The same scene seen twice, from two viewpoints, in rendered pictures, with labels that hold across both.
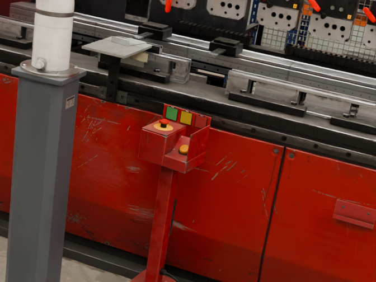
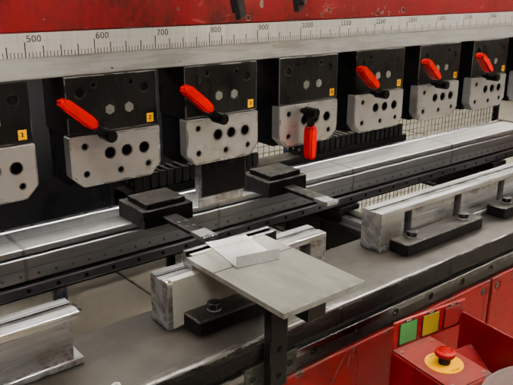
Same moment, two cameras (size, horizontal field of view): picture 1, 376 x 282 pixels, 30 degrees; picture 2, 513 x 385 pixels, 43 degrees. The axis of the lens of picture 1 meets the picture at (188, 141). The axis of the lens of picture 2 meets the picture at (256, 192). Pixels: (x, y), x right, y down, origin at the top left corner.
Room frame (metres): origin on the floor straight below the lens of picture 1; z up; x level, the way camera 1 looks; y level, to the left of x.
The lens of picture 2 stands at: (2.15, 1.19, 1.47)
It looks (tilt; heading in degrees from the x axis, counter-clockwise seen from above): 18 degrees down; 304
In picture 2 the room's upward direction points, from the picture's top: straight up
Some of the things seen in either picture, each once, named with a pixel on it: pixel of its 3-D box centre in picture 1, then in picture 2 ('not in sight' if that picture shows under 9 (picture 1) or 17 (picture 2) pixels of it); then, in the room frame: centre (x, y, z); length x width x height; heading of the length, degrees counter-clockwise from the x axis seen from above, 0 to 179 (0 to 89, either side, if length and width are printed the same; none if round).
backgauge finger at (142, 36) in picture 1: (148, 32); (174, 215); (2.98, 0.24, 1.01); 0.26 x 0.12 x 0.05; 163
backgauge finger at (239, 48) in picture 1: (221, 48); (293, 185); (2.89, -0.08, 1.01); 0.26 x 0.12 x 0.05; 163
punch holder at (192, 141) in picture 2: not in sight; (209, 108); (2.83, 0.31, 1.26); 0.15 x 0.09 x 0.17; 73
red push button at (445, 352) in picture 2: (163, 123); (444, 357); (2.44, 0.10, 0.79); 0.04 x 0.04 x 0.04
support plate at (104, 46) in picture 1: (117, 46); (272, 271); (2.69, 0.33, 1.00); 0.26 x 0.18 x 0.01; 163
